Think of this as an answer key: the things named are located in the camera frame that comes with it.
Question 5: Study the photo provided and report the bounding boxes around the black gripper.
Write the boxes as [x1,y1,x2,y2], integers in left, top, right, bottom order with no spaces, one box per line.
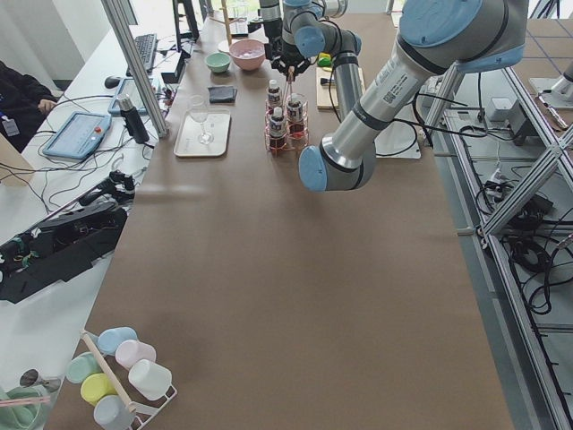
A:
[270,39,312,76]

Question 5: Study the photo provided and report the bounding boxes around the tea bottle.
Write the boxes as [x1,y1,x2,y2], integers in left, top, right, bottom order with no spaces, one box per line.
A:
[267,79,283,113]
[269,107,287,151]
[286,93,304,134]

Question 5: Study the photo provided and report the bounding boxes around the copper wire bottle basket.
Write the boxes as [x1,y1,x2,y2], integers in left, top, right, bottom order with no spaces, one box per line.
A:
[264,66,309,157]

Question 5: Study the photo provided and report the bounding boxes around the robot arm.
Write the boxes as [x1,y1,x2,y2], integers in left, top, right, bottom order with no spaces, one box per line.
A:
[259,0,363,119]
[260,0,528,192]

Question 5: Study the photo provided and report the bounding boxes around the bamboo cutting board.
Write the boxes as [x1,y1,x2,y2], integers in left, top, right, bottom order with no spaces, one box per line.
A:
[315,67,338,109]

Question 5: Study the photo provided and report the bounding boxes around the pink bowl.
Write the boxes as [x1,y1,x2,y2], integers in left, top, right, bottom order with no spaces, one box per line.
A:
[229,39,265,71]

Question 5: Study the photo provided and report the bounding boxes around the green bowl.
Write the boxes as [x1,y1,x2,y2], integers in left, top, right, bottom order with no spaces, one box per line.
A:
[205,52,231,73]

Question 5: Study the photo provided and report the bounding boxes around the grey folded cloth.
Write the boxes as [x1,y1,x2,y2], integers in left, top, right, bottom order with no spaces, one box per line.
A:
[209,86,237,104]

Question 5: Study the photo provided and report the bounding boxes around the clear wine glass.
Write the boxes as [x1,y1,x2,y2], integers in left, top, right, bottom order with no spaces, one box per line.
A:
[188,95,213,145]

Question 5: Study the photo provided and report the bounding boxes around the cream serving tray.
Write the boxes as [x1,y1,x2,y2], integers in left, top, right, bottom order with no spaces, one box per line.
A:
[174,108,231,158]

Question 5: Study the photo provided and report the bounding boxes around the black keyboard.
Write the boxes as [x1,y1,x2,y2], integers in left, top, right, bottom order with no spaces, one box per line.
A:
[133,33,158,73]

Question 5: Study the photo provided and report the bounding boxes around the blue teach pendant far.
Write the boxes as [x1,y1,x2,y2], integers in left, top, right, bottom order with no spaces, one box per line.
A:
[107,77,147,116]

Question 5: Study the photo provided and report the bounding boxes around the blue teach pendant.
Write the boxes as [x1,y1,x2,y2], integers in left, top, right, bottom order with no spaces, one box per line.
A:
[42,111,112,160]
[107,77,147,116]

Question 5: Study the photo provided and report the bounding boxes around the black thermos bottle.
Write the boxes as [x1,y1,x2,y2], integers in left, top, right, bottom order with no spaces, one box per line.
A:
[117,93,150,144]

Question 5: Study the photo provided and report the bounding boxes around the black computer mouse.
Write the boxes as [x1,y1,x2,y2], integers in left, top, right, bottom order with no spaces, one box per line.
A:
[104,76,121,89]

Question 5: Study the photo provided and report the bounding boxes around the blue teach pendant near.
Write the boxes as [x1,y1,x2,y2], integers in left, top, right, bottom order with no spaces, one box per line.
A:
[42,111,112,160]

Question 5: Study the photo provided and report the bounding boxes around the grey power box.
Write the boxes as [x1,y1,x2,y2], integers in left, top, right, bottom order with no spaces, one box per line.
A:
[485,97,538,145]

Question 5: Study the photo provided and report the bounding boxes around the seated person in black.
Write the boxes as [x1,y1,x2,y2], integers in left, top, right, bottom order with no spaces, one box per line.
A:
[1,62,57,153]

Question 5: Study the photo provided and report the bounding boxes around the pink cup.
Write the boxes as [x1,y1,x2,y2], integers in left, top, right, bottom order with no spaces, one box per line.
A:
[115,340,157,370]

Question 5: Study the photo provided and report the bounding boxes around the blue cup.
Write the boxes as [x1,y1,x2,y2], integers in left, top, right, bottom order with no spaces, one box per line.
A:
[97,327,138,355]

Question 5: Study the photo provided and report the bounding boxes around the white cup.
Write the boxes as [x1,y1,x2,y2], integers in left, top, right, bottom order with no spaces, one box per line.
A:
[128,359,172,400]

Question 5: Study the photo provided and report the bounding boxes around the green cup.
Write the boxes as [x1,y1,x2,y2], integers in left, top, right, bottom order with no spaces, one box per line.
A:
[65,351,101,384]

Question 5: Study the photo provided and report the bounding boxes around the yellow cup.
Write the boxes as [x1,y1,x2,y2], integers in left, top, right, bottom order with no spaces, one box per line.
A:
[81,373,116,406]

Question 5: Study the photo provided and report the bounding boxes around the white cup rack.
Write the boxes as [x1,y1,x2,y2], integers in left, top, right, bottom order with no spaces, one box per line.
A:
[81,330,178,429]

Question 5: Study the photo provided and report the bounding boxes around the grey cup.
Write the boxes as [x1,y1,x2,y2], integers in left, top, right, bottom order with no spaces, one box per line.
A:
[93,395,135,430]

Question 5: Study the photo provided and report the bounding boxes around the steel jigger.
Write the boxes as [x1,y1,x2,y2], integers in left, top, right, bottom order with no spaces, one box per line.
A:
[19,368,62,393]

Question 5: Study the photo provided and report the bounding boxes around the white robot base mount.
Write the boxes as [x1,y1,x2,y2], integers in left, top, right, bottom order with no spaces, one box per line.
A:
[375,122,421,159]

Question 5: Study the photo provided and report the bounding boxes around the aluminium frame post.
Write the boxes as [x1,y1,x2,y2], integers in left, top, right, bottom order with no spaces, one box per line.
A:
[101,0,168,138]

